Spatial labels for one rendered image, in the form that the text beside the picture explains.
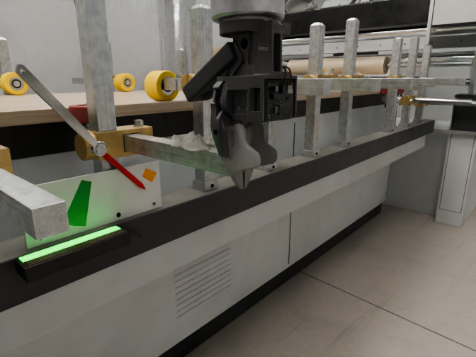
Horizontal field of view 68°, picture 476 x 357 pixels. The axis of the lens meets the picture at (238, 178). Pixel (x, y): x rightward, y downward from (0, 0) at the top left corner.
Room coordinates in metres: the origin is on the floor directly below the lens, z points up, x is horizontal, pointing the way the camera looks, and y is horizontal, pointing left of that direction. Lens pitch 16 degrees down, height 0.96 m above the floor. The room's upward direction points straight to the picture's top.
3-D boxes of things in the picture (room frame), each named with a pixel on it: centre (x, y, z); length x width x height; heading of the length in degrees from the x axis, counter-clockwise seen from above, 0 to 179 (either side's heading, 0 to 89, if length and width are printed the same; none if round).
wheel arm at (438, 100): (1.94, -0.99, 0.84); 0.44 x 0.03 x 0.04; 48
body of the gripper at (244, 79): (0.47, -0.02, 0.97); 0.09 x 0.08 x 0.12; 48
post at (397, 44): (1.77, -0.75, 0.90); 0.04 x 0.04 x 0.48; 48
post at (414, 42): (1.96, -0.91, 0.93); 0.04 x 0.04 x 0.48; 48
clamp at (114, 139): (0.66, 0.23, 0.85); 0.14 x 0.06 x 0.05; 138
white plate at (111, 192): (0.61, 0.25, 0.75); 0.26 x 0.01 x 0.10; 138
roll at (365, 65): (2.77, -0.91, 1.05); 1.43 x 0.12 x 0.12; 48
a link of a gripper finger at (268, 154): (0.48, -0.03, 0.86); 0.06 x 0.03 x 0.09; 48
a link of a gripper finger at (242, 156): (0.45, -0.01, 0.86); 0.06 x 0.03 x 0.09; 48
